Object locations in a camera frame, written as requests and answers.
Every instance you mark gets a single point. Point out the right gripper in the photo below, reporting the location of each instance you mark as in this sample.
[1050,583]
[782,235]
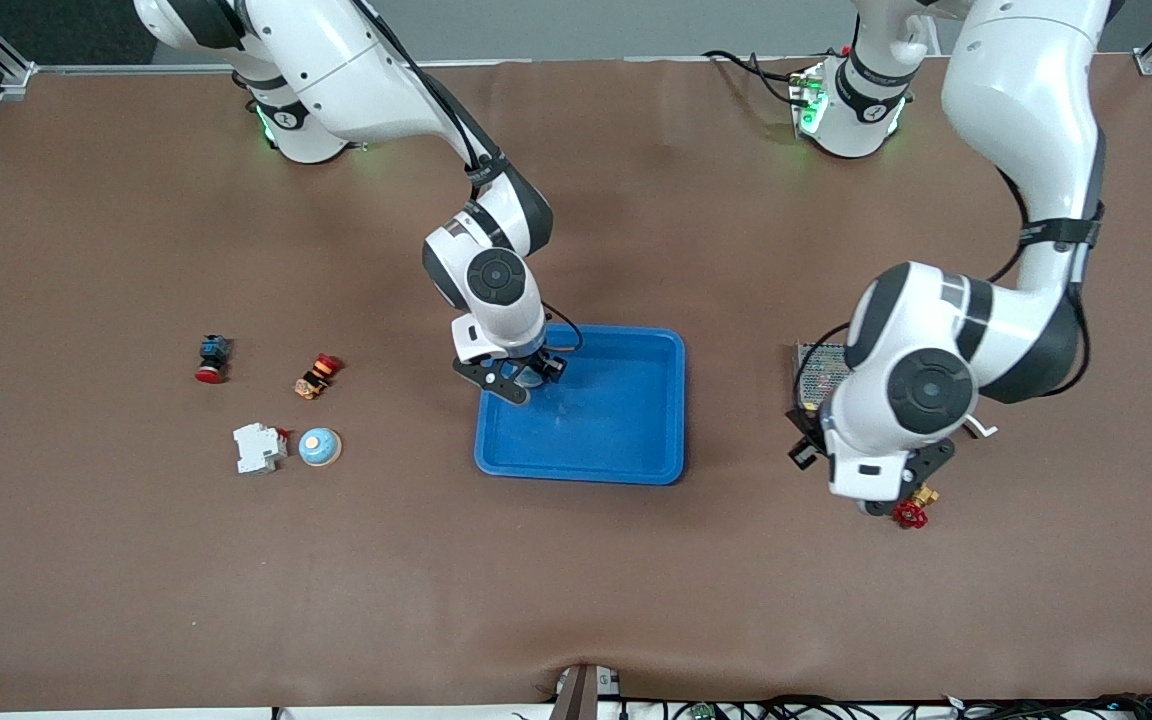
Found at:
[548,365]

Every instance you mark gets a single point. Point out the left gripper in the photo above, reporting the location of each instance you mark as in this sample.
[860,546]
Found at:
[802,451]

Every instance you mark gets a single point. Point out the blue dome call bell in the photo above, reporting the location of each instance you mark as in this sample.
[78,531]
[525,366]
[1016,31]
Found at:
[319,447]
[530,378]

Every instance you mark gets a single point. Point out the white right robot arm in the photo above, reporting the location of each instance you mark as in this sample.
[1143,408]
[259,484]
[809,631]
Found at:
[336,70]

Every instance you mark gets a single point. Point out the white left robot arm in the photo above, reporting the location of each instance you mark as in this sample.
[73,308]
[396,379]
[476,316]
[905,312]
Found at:
[1026,100]

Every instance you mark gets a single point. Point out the blue plastic tray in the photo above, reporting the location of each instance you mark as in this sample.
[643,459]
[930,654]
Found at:
[616,430]

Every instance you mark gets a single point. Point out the brass valve red handwheel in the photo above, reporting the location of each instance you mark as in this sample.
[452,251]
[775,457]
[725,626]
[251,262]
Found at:
[910,516]

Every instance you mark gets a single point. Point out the metal mesh power supply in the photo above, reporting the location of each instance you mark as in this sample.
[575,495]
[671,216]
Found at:
[816,375]

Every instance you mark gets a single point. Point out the white semicircular pipe clamp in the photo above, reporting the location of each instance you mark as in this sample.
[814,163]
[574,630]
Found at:
[984,430]

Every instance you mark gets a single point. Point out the orange red-capped push button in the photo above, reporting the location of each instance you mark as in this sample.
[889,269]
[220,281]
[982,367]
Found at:
[317,376]

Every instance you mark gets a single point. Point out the white circuit breaker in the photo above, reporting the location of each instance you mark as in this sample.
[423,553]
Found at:
[258,448]

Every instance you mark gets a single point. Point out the red mushroom button blue base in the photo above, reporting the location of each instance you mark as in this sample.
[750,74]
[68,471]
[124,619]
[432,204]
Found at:
[213,358]

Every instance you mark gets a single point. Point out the brown table mat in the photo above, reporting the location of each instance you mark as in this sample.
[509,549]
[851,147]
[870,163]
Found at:
[236,580]

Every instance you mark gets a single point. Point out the grey mount bracket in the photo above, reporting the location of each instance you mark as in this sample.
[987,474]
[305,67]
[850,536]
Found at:
[581,695]

